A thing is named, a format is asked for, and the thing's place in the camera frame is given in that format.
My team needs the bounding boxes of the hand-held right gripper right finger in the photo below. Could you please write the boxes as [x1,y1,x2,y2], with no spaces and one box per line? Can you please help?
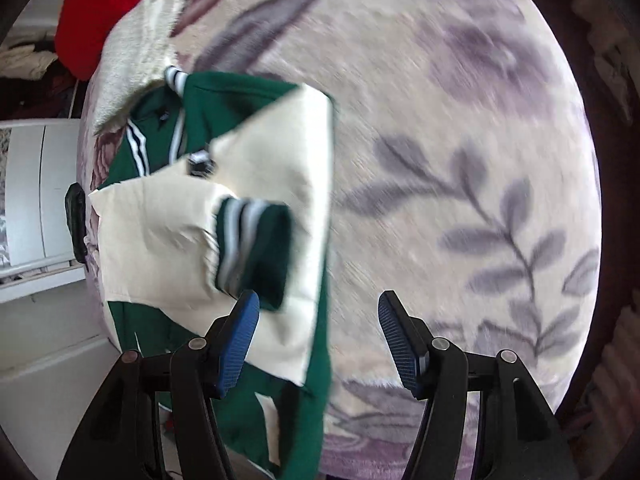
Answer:
[377,290,582,480]

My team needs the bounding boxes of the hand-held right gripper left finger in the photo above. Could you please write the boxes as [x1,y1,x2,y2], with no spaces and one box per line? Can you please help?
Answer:
[56,289,261,480]

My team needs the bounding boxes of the green and cream varsity jacket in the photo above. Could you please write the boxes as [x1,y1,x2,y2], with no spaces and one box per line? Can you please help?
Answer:
[87,65,336,478]

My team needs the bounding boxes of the pile of clothes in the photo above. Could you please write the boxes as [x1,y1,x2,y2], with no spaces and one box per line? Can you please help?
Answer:
[0,35,66,121]

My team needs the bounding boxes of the floral fleece blanket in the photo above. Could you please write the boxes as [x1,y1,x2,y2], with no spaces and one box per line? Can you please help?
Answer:
[75,0,603,478]

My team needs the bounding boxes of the black object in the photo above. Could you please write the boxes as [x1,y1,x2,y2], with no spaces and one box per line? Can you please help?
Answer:
[65,182,91,266]

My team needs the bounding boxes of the white cabinet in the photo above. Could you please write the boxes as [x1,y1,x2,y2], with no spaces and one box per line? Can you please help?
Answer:
[0,119,88,306]

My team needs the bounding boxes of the red cloth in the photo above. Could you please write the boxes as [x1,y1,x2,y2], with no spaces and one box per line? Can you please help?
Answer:
[54,0,173,81]

